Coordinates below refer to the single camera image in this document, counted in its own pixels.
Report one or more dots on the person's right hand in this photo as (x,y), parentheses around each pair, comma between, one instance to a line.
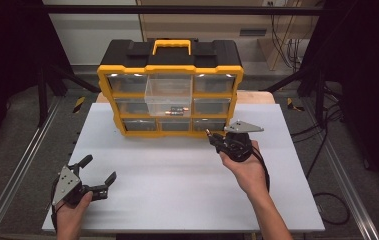
(248,175)

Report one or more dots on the yellow and black storage organizer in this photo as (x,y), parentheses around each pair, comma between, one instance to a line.
(170,69)

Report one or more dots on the person's left hand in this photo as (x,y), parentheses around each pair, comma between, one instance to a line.
(70,218)

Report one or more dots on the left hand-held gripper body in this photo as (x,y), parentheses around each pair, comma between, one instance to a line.
(65,185)

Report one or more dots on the clear plastic drawer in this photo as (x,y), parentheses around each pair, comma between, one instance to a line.
(167,96)

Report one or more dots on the set of transparent drawers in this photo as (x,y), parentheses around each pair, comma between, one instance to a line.
(128,83)

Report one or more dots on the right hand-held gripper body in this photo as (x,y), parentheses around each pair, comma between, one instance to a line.
(238,146)

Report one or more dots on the black horizontal bar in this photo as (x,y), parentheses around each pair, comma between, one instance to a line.
(110,9)

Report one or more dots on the aluminium frame rail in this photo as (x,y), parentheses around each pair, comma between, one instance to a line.
(343,173)
(20,166)

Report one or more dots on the yellow and black hazard tape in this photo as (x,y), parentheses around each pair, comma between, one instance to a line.
(78,104)
(293,106)

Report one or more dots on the black metal stand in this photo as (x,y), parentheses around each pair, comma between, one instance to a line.
(42,96)
(319,96)

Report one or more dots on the grey vent plate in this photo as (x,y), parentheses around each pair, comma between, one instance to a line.
(252,32)

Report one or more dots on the black curtain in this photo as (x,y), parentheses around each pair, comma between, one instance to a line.
(370,66)
(3,50)

